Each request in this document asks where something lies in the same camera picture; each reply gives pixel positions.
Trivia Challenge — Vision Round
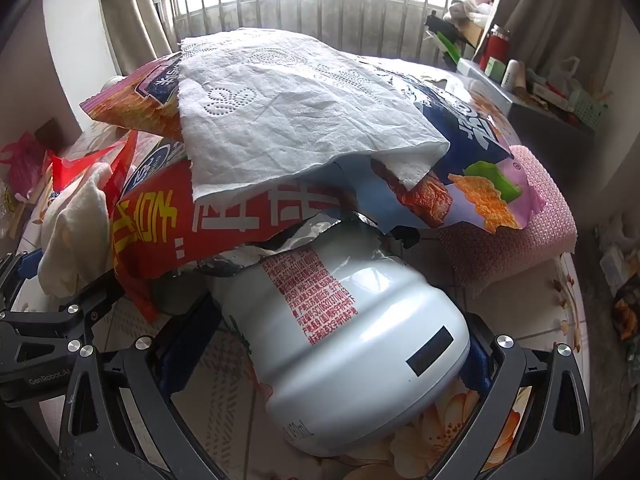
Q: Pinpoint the beige curtain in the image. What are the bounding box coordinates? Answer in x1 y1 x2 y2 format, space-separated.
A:
472 0 626 93
95 0 176 78

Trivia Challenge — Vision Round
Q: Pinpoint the pink foam net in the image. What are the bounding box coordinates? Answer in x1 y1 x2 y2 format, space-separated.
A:
439 145 579 297

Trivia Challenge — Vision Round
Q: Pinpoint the white plastic bottle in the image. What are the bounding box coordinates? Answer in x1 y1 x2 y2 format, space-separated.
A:
215 220 472 457

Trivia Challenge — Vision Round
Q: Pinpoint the green flat folder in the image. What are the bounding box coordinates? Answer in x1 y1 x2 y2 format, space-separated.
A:
435 30 463 68

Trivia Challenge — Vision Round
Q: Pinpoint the red wrapper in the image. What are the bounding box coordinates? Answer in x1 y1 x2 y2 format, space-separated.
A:
50 130 138 206

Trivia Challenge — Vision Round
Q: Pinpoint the brown cardboard box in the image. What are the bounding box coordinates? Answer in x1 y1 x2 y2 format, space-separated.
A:
35 117 66 151

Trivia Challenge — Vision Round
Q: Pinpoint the blue purple snack bag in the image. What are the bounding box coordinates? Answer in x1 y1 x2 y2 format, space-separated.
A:
357 57 548 236

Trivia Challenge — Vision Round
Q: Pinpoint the pile of clothes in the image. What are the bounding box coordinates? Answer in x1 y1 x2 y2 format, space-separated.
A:
446 0 497 26

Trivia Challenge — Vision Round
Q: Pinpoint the large red chip bag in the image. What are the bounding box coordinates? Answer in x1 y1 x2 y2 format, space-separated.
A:
111 137 361 323

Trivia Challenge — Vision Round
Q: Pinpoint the floral tablecloth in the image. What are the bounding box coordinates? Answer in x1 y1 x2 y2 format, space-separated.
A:
10 57 593 480

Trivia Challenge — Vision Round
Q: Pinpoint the white cloth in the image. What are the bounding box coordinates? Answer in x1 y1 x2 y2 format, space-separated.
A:
37 162 118 297

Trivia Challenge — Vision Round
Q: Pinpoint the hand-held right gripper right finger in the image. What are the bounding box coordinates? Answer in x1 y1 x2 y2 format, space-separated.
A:
430 317 596 480

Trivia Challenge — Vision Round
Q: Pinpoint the red thermos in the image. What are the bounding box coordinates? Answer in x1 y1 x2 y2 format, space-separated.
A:
480 24 512 72

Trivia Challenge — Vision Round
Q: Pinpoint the pink plastic bag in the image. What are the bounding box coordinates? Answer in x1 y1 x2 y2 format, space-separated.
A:
0 132 48 193

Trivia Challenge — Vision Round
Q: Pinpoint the white paper towel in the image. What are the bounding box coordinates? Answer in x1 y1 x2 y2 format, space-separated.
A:
177 29 451 207

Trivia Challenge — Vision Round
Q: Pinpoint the small cardboard box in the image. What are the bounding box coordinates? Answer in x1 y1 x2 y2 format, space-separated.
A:
462 19 488 47

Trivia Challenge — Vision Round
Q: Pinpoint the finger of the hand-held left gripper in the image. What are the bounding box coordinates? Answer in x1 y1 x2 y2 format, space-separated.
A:
0 277 126 361
0 252 43 306

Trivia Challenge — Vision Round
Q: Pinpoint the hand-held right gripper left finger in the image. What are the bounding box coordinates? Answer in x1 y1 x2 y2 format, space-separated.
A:
59 292 236 480

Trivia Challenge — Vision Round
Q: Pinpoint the white plastic bag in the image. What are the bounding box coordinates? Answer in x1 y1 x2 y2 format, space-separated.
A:
547 56 582 97

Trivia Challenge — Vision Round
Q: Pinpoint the metal window railing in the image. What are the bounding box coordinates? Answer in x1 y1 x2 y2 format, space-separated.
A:
150 0 503 63

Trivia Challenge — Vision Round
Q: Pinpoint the orange snack bag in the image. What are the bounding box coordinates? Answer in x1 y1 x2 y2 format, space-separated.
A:
80 52 187 142

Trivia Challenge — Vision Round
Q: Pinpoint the black object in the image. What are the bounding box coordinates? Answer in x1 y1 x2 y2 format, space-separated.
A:
425 12 476 61

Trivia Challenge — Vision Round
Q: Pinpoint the green plastic basket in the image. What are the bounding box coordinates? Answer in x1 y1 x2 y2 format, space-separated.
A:
567 87 610 131

